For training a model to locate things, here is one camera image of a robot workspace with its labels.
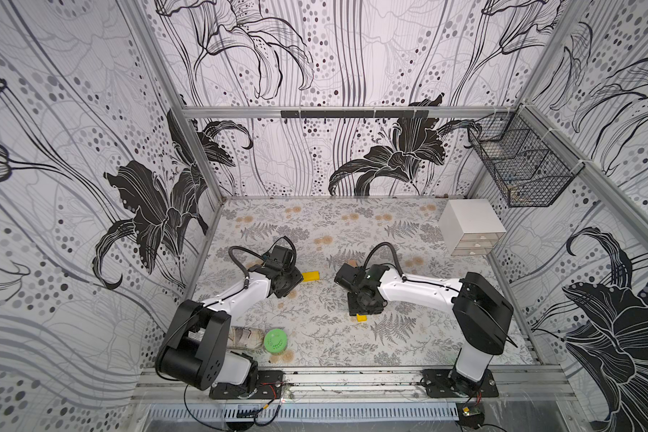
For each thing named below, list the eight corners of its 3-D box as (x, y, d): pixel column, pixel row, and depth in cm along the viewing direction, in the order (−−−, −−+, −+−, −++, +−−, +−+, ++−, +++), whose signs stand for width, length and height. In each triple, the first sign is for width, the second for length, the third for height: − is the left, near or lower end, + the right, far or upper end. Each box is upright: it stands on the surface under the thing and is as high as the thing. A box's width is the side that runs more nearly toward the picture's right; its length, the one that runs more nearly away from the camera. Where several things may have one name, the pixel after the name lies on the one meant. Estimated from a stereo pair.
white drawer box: (445, 256, 102) (459, 234, 90) (434, 223, 112) (446, 199, 101) (488, 256, 101) (507, 233, 90) (473, 223, 112) (489, 199, 101)
